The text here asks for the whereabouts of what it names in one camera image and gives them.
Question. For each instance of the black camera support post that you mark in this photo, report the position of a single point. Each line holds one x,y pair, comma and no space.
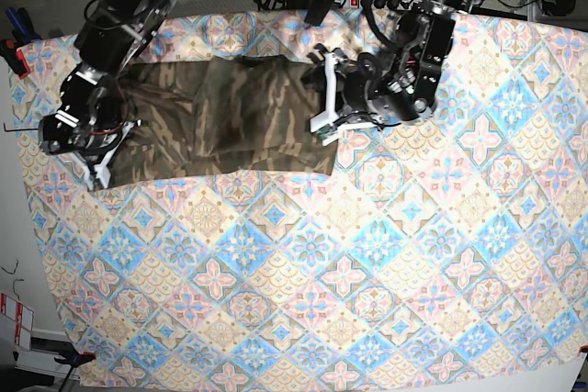
317,12

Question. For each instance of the camouflage T-shirt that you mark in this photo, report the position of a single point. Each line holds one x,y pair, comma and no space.
218,117

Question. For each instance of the black hex key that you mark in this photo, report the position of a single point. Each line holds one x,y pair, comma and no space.
7,129

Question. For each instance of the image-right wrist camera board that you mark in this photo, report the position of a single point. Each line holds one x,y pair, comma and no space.
327,134

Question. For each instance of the blue clamp lower left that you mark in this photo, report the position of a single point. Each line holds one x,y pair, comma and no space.
73,358

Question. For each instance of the red white label card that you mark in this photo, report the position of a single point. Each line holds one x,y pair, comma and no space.
16,322

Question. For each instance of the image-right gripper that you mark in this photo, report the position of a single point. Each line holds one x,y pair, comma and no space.
349,88

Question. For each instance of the black robot arm image left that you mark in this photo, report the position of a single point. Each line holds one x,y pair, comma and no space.
94,116

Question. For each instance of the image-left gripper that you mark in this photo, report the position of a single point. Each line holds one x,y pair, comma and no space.
94,146

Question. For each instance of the patterned tile tablecloth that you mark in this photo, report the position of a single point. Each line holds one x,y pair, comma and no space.
435,254

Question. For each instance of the blue red clamp upper left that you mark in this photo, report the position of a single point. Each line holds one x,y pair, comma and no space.
23,33

